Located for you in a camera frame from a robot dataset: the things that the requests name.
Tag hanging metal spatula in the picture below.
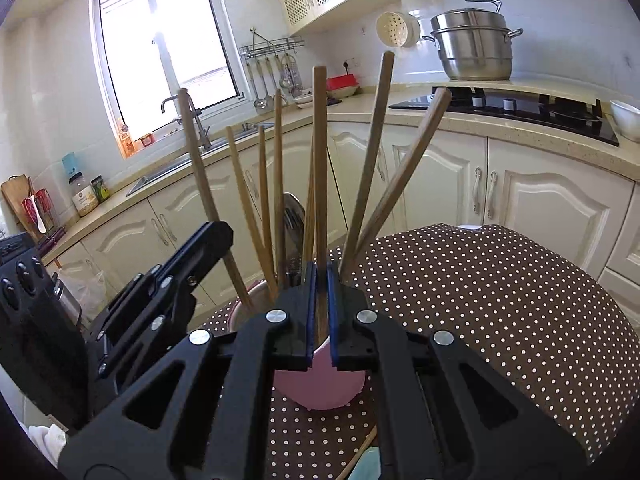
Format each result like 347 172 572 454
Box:
290 55 305 98

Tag white wall colander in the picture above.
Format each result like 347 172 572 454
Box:
376 10 421 50

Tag hanging metal ladle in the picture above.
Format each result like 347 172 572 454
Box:
262 56 277 106
248 57 266 111

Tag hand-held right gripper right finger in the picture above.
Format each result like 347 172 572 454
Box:
327 264 587 480

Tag stainless steel steamer pot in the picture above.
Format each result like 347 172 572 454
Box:
421 0 524 82

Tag metal spoon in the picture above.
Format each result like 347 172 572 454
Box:
281 192 307 286

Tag pink cup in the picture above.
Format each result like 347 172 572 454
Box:
227 280 368 411

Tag white bowl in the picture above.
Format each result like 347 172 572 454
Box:
609 99 640 143

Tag red lidded container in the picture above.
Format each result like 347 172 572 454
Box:
326 74 361 98

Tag metal utensil rail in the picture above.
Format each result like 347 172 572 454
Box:
239 35 306 58

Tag brown polka dot tablecloth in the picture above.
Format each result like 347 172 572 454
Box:
190 222 640 480

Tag stainless steel sink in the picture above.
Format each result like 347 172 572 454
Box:
125 122 276 197

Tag white cloth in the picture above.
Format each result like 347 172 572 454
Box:
27 424 68 466

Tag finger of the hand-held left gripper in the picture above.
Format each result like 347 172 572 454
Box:
97 221 235 386
82 266 173 346

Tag orange box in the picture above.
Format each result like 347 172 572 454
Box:
116 119 138 158

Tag blue carton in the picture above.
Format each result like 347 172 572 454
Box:
61 152 85 181

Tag red utensil rack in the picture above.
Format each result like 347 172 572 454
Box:
20 187 68 256

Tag cream kitchen base cabinets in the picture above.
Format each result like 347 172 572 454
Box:
42 110 640 331

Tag mint green plastic utensil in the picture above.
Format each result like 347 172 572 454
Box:
357 447 383 480

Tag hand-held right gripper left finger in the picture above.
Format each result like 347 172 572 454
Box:
57 261 317 480

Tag metal faucet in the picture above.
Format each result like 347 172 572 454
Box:
160 96 213 152

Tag white plastic bag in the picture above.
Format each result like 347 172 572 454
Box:
52 267 108 321

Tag bunch of wooden chopsticks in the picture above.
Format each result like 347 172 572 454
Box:
177 51 453 311

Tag glass jar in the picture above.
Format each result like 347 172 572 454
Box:
70 172 101 218

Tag black gas stove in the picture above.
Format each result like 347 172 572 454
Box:
389 86 621 147

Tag window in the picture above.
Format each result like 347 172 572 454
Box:
90 0 245 161

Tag wooden cutting board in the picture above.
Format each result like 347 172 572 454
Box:
0 174 41 243

